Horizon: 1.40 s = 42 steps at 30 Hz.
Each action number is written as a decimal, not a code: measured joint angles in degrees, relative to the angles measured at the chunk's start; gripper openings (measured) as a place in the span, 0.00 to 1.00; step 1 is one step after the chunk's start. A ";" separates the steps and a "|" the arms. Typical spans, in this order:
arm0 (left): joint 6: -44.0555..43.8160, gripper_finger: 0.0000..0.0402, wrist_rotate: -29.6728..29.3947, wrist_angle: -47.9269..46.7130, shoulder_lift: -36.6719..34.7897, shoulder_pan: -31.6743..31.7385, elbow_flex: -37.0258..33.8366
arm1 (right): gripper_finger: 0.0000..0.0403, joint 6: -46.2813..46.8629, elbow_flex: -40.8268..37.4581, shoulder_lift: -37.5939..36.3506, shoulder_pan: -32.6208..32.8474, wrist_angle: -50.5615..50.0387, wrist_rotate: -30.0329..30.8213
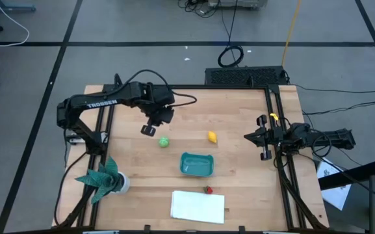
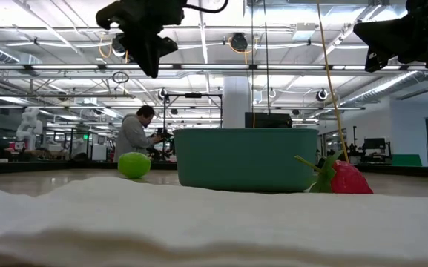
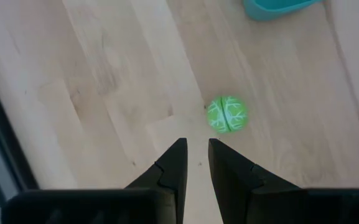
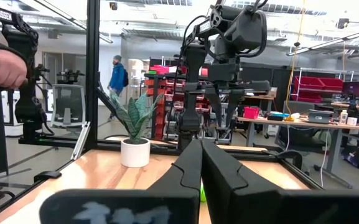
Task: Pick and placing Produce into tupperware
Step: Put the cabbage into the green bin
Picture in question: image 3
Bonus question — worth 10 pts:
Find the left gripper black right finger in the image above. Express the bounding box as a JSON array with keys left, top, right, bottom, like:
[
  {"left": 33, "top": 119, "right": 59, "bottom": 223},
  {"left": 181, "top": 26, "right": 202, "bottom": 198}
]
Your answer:
[{"left": 208, "top": 138, "right": 359, "bottom": 224}]

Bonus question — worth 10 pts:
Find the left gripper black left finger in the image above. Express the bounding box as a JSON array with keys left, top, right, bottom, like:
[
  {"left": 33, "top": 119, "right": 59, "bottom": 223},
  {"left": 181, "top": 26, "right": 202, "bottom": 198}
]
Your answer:
[{"left": 1, "top": 138, "right": 189, "bottom": 224}]

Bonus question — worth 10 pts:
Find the green toy cabbage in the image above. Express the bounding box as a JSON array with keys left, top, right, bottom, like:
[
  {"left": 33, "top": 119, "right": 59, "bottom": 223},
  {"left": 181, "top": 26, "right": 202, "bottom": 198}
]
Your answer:
[{"left": 206, "top": 95, "right": 249, "bottom": 134}]

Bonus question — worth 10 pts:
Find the teal plastic basket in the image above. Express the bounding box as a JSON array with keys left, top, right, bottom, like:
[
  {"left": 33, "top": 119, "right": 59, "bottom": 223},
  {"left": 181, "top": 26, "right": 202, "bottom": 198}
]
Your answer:
[{"left": 243, "top": 0, "right": 324, "bottom": 22}]

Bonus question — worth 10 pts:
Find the black table frame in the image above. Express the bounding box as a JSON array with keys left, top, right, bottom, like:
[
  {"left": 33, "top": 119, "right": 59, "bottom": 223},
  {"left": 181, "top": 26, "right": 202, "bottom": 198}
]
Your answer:
[{"left": 0, "top": 57, "right": 40, "bottom": 208}]

